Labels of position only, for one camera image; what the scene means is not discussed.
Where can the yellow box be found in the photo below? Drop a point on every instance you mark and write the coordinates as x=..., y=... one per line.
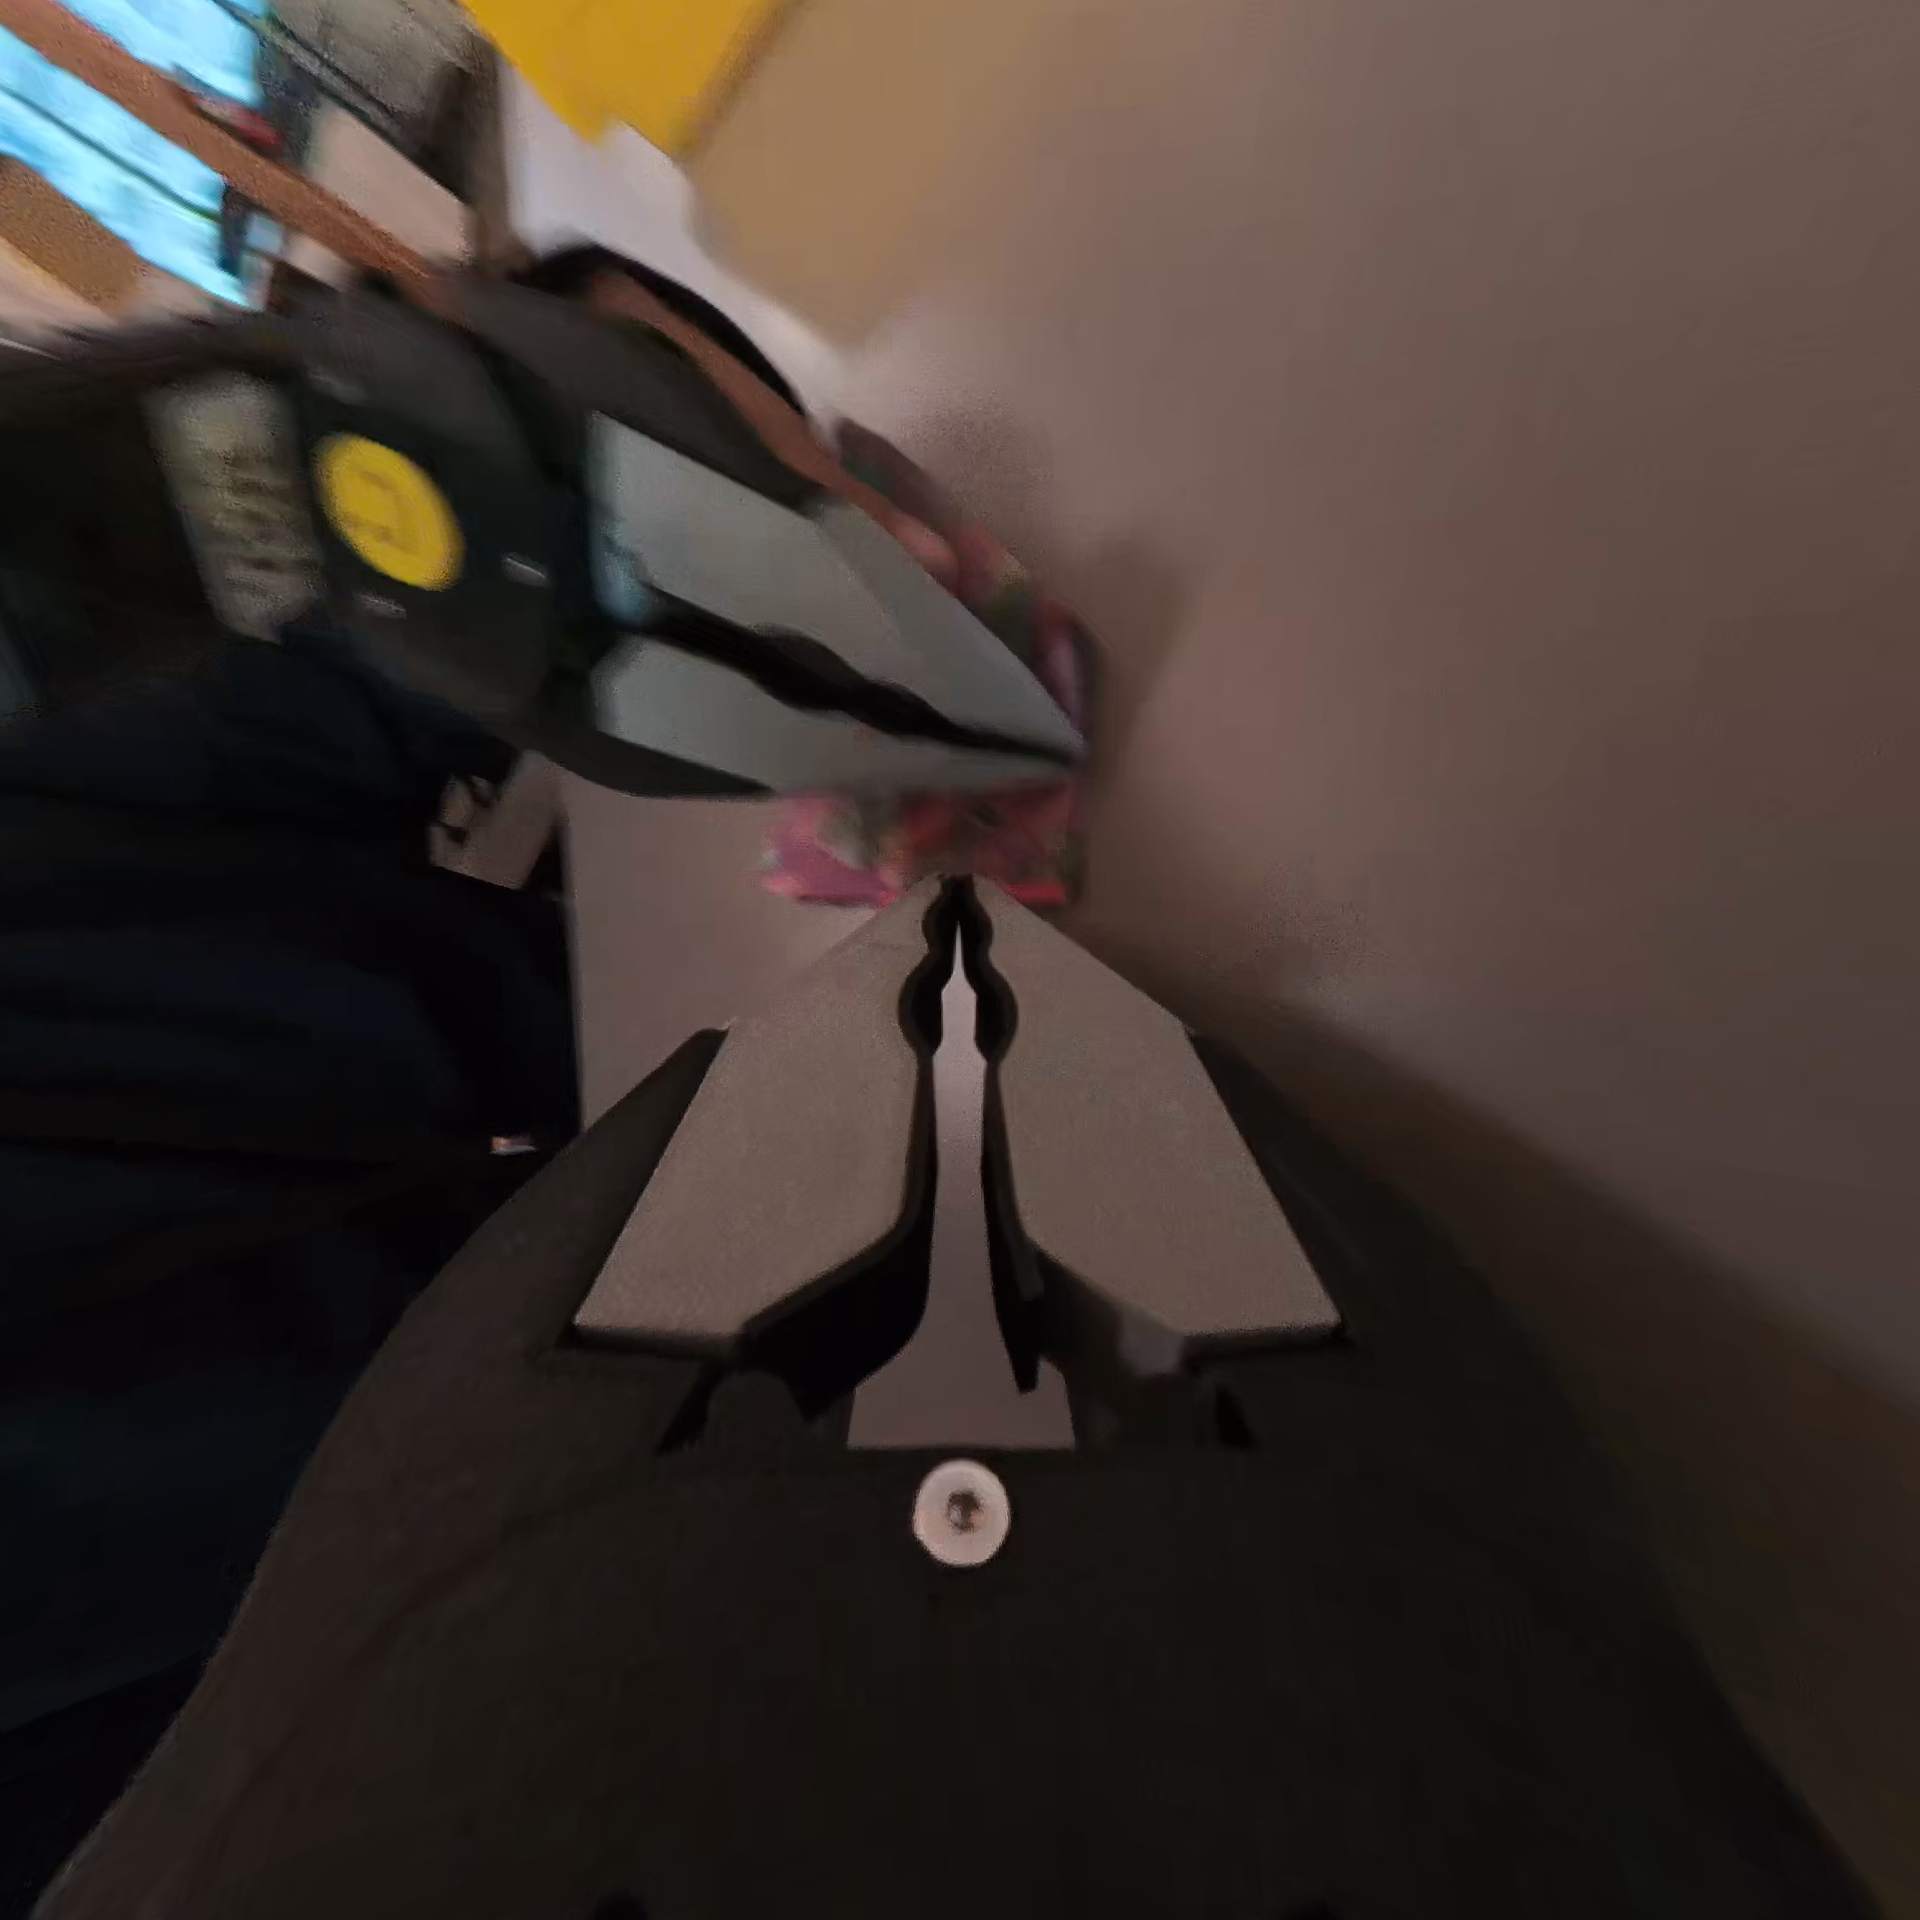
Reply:
x=631, y=61

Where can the brown wooden rail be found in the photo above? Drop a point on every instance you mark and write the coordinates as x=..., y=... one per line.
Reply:
x=257, y=179

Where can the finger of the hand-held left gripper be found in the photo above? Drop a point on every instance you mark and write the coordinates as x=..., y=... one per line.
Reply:
x=720, y=728
x=781, y=569

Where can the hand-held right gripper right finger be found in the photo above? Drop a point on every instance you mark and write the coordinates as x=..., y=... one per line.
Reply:
x=1157, y=1162

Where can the bright window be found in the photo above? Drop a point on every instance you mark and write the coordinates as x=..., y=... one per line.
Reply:
x=135, y=136

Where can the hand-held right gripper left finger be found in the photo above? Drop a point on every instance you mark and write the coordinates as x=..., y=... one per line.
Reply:
x=752, y=1162

